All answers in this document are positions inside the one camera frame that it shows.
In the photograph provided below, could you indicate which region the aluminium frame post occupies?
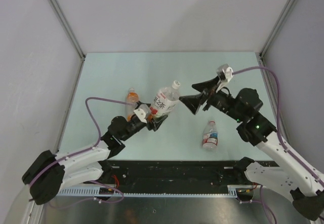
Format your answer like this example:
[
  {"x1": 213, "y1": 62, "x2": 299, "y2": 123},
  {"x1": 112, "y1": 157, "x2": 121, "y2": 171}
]
[
  {"x1": 48, "y1": 0, "x2": 86, "y2": 60},
  {"x1": 259, "y1": 0, "x2": 298, "y2": 59}
]

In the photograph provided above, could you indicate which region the aluminium frame post right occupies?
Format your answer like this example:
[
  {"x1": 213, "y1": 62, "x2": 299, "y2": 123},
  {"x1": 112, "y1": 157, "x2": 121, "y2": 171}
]
[{"x1": 259, "y1": 0, "x2": 298, "y2": 59}]

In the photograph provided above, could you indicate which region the orange label tea bottle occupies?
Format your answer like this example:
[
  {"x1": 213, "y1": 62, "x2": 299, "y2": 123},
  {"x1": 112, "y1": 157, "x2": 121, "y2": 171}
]
[{"x1": 126, "y1": 88, "x2": 139, "y2": 121}]

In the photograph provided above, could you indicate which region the large white bottle cap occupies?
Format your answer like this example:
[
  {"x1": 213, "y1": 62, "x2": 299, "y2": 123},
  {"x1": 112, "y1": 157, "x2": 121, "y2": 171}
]
[{"x1": 172, "y1": 81, "x2": 181, "y2": 90}]

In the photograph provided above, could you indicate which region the aluminium frame post left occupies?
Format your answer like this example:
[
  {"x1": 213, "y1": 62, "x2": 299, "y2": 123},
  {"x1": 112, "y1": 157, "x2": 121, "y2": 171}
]
[{"x1": 48, "y1": 0, "x2": 86, "y2": 60}]

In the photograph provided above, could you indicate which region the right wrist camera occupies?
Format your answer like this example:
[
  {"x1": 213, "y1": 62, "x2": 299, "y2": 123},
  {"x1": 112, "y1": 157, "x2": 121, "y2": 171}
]
[{"x1": 217, "y1": 64, "x2": 233, "y2": 83}]

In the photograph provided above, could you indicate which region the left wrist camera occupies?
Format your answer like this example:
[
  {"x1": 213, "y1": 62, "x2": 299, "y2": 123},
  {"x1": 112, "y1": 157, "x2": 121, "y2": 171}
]
[{"x1": 133, "y1": 104, "x2": 151, "y2": 124}]

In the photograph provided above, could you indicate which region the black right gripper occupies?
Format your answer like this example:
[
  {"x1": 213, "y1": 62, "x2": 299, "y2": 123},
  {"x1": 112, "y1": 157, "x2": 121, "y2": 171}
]
[{"x1": 179, "y1": 76, "x2": 245, "y2": 123}]

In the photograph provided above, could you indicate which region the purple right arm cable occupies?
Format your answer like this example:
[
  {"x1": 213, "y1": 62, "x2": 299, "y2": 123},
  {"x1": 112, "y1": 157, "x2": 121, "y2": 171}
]
[{"x1": 231, "y1": 66, "x2": 324, "y2": 184}]

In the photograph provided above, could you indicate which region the slotted cable duct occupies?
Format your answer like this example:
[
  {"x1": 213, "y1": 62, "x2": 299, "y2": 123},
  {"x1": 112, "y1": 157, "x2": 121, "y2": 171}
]
[{"x1": 59, "y1": 185, "x2": 254, "y2": 198}]

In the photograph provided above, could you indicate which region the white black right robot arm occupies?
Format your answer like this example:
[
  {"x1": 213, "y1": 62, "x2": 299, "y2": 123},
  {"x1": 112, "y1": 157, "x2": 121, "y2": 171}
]
[{"x1": 151, "y1": 76, "x2": 323, "y2": 221}]

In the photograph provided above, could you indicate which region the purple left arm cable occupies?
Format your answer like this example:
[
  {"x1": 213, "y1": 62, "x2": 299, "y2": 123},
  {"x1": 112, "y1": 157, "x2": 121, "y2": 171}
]
[{"x1": 27, "y1": 96, "x2": 137, "y2": 202}]

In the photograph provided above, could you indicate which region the clear red label water bottle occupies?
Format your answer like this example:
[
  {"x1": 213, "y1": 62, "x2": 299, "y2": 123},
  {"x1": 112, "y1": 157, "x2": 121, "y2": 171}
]
[{"x1": 201, "y1": 120, "x2": 218, "y2": 150}]

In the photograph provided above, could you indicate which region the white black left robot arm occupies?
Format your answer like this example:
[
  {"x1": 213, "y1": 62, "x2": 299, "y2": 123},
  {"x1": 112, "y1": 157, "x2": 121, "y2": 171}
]
[{"x1": 22, "y1": 101, "x2": 151, "y2": 205}]

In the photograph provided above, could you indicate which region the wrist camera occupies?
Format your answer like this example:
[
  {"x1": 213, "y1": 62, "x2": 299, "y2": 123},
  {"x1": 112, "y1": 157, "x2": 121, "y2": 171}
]
[
  {"x1": 133, "y1": 104, "x2": 151, "y2": 124},
  {"x1": 217, "y1": 64, "x2": 233, "y2": 83}
]

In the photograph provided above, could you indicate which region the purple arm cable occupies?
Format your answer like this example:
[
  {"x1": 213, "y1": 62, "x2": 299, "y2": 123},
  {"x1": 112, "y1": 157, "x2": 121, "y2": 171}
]
[
  {"x1": 27, "y1": 96, "x2": 137, "y2": 202},
  {"x1": 231, "y1": 66, "x2": 324, "y2": 184}
]

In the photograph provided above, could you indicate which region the white green fruit tea bottle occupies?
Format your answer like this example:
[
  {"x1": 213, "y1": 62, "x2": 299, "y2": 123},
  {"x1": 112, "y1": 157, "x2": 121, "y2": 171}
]
[{"x1": 150, "y1": 85, "x2": 180, "y2": 118}]

